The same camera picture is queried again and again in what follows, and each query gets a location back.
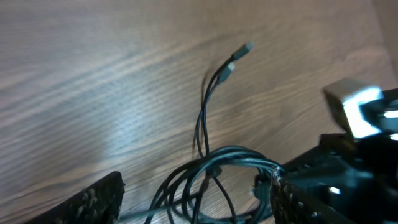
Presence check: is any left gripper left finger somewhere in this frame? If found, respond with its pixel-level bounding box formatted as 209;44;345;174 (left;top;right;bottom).
25;171;125;224

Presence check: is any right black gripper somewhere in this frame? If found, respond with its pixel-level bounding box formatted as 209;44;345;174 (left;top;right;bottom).
282;130;397;223

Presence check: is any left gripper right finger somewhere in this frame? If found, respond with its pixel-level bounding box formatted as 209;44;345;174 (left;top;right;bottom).
269;168;348;224

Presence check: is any thick black USB cable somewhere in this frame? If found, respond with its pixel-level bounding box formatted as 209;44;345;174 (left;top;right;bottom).
118;145;287;224

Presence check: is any thin black split cable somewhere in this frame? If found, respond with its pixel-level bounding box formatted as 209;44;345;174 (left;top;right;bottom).
186;42;256;224

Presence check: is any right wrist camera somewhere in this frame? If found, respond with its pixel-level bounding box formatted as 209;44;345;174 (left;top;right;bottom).
322;78;383;139

